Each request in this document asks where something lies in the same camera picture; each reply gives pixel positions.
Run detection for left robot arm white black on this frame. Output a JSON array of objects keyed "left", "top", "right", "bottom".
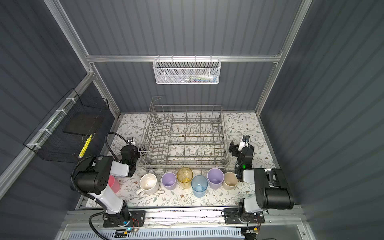
[{"left": 70, "top": 132, "right": 140, "bottom": 227}]

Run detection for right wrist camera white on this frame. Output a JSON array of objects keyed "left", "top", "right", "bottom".
[{"left": 238, "top": 135, "right": 251, "bottom": 151}]

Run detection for white vented front panel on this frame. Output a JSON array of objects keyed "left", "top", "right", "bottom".
[{"left": 67, "top": 227, "right": 245, "bottom": 240}]

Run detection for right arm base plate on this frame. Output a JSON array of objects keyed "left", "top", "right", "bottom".
[{"left": 221, "top": 208, "right": 265, "bottom": 225}]

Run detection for black wire wall basket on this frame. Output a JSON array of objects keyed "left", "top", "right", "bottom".
[{"left": 24, "top": 91, "right": 110, "bottom": 163}]

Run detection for large lilac plastic cup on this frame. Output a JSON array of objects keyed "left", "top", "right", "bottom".
[{"left": 207, "top": 168, "right": 224, "bottom": 190}]

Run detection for white ceramic mug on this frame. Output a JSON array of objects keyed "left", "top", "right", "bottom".
[{"left": 136, "top": 174, "right": 160, "bottom": 197}]

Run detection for items in white basket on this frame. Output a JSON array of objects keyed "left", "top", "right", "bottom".
[{"left": 178, "top": 74, "right": 219, "bottom": 84}]

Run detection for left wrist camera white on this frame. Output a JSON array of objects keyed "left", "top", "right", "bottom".
[{"left": 127, "top": 137, "right": 135, "bottom": 145}]

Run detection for grey wire dish rack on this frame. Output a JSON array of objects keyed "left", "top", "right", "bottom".
[{"left": 139, "top": 97, "right": 230, "bottom": 170}]

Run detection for small lilac plastic cup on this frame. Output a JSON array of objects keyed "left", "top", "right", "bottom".
[{"left": 161, "top": 172, "right": 177, "bottom": 191}]

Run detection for yellow transparent cup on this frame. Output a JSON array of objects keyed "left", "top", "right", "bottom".
[{"left": 177, "top": 168, "right": 194, "bottom": 189}]

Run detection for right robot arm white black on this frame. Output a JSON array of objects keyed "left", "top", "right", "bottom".
[{"left": 229, "top": 135, "right": 295, "bottom": 223}]

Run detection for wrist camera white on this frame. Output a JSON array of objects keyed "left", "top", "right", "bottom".
[
  {"left": 127, "top": 137, "right": 135, "bottom": 145},
  {"left": 238, "top": 135, "right": 251, "bottom": 151}
]

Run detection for white mesh wall basket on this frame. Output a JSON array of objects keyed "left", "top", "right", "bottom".
[{"left": 153, "top": 58, "right": 222, "bottom": 85}]

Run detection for blue transparent cup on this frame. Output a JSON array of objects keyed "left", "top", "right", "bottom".
[{"left": 191, "top": 175, "right": 208, "bottom": 198}]

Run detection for floral table mat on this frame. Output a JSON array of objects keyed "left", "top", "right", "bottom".
[{"left": 111, "top": 112, "right": 275, "bottom": 208}]

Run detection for yellow brush in basket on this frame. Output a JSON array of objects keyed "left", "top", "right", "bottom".
[{"left": 78, "top": 135, "right": 93, "bottom": 159}]

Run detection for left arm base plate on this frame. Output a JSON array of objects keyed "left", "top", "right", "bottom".
[{"left": 103, "top": 211, "right": 146, "bottom": 228}]

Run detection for beige plastic cup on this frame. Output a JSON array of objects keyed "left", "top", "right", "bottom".
[{"left": 223, "top": 172, "right": 239, "bottom": 191}]

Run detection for pink plastic cup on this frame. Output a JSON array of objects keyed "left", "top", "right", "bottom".
[{"left": 108, "top": 175, "right": 121, "bottom": 193}]

